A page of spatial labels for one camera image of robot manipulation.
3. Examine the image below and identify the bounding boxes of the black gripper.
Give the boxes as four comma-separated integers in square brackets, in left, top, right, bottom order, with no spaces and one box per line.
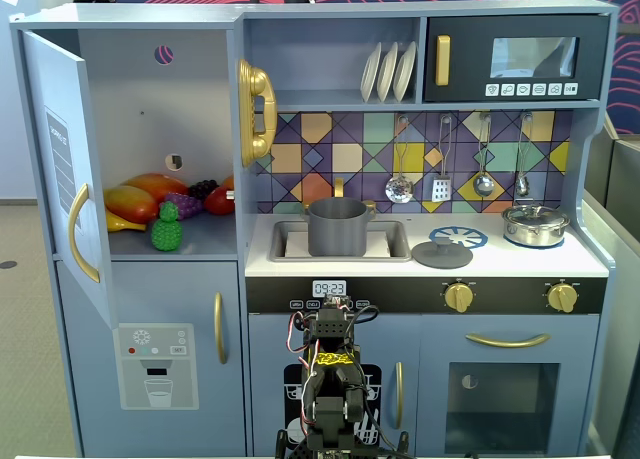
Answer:
[304,306,361,353]

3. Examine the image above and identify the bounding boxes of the green toy pineapple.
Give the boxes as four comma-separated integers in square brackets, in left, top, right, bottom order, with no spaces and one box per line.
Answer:
[150,200,184,253]

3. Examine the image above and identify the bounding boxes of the gray metal cabinet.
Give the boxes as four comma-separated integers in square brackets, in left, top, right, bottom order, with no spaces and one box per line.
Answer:
[581,112,640,459]

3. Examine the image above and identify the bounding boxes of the blue cabinet door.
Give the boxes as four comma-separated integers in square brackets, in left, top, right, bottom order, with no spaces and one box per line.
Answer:
[22,30,119,331]

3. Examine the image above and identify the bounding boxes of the blue dishwasher door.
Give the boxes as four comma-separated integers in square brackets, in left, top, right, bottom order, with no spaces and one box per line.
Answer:
[248,313,422,458]

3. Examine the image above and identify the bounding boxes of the gray plastic pot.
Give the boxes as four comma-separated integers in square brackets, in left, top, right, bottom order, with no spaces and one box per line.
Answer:
[302,197,377,258]

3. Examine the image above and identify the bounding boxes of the blue oven door with window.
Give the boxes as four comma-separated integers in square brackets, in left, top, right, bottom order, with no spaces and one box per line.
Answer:
[419,314,601,458]

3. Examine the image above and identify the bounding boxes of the gray toy sink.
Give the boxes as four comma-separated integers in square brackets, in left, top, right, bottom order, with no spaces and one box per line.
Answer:
[269,220,413,264]

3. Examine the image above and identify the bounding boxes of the gold stove knob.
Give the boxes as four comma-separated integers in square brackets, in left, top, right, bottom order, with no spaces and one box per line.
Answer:
[443,280,476,313]
[545,281,581,314]

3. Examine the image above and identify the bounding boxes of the gray pot lid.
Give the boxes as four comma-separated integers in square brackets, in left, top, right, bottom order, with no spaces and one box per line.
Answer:
[411,228,474,270]

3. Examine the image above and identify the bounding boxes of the metal skimmer spoon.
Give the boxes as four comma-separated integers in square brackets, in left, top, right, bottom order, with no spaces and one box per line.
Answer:
[384,114,416,204]

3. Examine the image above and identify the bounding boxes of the red toy fruit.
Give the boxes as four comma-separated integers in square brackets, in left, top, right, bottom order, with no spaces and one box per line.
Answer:
[202,186,236,217]

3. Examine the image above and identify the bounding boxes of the blue fridge door with dispenser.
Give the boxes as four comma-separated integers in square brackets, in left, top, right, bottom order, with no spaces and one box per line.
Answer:
[110,260,241,458]

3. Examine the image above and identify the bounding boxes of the metal slotted spatula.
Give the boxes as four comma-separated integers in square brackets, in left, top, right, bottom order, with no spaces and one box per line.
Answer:
[431,114,456,204]

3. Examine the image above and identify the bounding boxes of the dark toy grapes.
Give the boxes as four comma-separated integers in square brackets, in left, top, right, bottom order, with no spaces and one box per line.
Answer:
[187,179,220,203]

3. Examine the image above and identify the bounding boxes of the purple toy grapes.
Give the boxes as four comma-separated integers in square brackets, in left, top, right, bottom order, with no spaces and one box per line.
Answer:
[164,192,205,222]

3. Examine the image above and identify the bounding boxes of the metal ladle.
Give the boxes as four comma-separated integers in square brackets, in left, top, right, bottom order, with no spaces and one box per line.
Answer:
[472,112,496,198]

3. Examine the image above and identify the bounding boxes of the large orange red mango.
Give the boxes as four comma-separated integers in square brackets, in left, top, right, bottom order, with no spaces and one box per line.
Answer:
[121,172,191,206]

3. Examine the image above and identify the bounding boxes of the steel pot with lid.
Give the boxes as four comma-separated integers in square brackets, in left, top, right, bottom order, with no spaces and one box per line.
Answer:
[501,203,571,248]

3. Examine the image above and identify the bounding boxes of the yellow toy banana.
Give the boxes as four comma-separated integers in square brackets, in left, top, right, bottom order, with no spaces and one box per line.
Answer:
[106,210,149,234]

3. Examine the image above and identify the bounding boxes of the yellow red mango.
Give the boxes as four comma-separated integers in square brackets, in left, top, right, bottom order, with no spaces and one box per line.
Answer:
[103,185,161,226]

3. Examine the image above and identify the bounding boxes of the small metal spoon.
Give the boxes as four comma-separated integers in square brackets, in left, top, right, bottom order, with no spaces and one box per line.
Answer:
[514,112,534,198]

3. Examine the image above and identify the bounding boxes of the white toy plate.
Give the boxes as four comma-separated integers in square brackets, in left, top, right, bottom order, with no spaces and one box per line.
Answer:
[360,42,384,103]
[376,41,400,103]
[392,40,418,103]

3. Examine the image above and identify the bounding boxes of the gold toy telephone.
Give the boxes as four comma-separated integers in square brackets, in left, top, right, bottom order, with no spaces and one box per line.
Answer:
[237,58,278,169]

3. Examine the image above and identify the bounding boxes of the black microwave door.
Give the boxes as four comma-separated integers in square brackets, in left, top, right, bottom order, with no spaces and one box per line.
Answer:
[423,14,612,103]

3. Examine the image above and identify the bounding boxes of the blue toy kitchen body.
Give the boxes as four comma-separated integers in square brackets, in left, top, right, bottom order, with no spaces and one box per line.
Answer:
[9,0,621,458]

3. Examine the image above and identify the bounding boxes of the red white black wire bundle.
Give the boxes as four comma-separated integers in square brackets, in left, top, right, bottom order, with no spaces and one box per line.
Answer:
[286,310,322,426]

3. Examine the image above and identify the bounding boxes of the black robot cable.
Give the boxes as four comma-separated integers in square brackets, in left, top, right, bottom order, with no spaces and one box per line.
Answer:
[343,304,380,351]

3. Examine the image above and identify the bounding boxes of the gold dishwasher door handle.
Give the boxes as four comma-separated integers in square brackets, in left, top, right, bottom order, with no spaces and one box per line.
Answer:
[394,361,405,431]

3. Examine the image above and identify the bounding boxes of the gold fridge door handle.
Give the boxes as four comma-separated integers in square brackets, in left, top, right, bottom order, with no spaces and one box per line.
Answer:
[213,292,230,366]

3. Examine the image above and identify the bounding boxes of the gold oven handle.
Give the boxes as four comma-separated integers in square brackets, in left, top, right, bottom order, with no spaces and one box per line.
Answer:
[465,332,552,350]

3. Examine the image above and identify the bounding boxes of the curved gold cabinet door handle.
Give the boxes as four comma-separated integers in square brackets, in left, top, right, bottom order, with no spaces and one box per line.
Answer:
[67,182,102,284]

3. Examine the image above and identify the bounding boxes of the gold microwave handle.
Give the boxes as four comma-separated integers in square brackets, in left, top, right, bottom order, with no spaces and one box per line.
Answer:
[434,34,452,87]

